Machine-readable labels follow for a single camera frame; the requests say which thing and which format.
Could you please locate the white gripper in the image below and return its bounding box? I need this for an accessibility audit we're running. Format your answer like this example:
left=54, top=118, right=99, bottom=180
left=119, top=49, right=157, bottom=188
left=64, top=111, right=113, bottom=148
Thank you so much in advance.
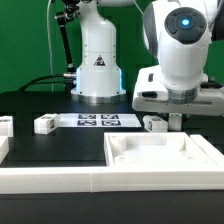
left=132, top=66, right=224, bottom=116

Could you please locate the white square tabletop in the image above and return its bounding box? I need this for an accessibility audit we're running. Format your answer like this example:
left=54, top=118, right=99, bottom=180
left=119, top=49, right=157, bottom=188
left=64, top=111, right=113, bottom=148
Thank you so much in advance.
left=104, top=132, right=214, bottom=167

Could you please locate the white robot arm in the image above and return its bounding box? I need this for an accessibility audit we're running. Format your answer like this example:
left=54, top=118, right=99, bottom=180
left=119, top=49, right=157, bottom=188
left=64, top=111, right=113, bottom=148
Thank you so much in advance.
left=71, top=0, right=224, bottom=116

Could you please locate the white marker sheet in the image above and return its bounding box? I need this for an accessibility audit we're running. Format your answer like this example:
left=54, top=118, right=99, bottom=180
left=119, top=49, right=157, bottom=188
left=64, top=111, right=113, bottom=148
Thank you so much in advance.
left=59, top=113, right=141, bottom=128

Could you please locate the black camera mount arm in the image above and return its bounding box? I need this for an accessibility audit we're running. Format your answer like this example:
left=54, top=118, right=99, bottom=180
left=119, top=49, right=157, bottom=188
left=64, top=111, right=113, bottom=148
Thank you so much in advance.
left=55, top=0, right=80, bottom=79

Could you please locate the black cable bundle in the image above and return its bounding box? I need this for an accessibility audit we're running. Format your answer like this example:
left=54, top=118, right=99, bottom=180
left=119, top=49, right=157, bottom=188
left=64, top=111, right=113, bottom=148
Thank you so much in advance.
left=18, top=73, right=77, bottom=93

